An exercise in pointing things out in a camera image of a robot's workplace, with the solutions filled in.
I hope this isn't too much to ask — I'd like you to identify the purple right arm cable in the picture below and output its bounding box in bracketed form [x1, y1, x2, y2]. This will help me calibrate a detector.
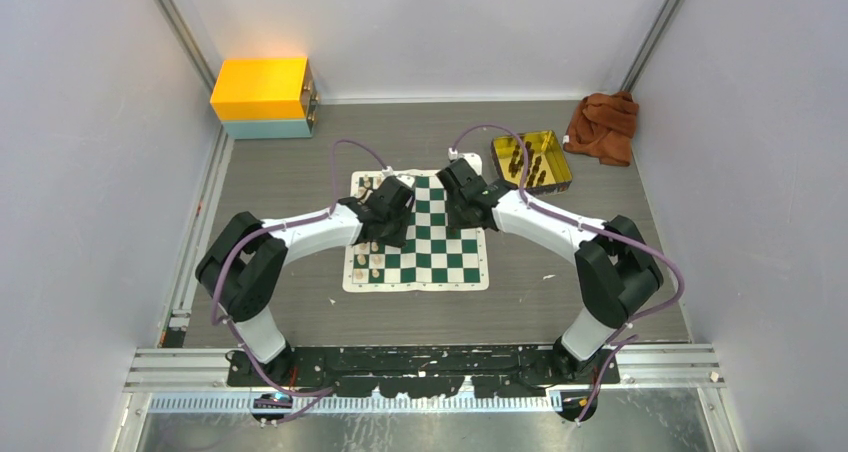
[450, 124, 685, 424]

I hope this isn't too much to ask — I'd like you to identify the yellow and teal box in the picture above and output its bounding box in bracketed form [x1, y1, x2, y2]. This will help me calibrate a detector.
[210, 57, 320, 140]

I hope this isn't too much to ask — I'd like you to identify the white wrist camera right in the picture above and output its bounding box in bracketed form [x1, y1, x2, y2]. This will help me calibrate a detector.
[448, 147, 483, 175]

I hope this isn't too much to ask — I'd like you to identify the green white chess mat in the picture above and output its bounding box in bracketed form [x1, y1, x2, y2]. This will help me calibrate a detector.
[342, 169, 490, 293]

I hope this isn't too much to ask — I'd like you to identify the brown crumpled cloth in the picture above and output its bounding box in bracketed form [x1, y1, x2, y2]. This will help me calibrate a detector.
[563, 91, 640, 167]

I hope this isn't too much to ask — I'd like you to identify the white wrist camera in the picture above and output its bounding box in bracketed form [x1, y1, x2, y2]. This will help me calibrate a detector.
[381, 166, 417, 189]
[448, 147, 483, 175]

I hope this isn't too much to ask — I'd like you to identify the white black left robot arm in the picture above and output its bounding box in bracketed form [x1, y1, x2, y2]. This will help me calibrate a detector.
[195, 176, 415, 385]

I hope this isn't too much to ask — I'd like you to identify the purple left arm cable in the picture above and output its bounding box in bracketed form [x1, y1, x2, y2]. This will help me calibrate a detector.
[210, 138, 399, 425]

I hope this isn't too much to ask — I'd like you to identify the aluminium frame rail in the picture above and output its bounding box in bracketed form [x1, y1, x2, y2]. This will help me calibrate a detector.
[124, 344, 726, 422]

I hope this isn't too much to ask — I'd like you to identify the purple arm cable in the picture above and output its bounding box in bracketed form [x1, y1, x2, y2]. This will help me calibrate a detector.
[210, 138, 399, 425]
[450, 124, 685, 424]

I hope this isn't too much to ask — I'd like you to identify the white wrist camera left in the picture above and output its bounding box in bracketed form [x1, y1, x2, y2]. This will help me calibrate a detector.
[381, 166, 417, 189]

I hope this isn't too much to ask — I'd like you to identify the gold metal tin tray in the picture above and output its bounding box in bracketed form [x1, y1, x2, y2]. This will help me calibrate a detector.
[490, 130, 573, 196]

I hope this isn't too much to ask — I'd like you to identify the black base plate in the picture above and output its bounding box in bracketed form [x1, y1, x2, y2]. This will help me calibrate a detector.
[226, 344, 620, 399]

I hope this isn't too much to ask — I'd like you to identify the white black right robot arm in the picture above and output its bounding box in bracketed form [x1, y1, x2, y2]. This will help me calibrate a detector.
[436, 159, 663, 383]

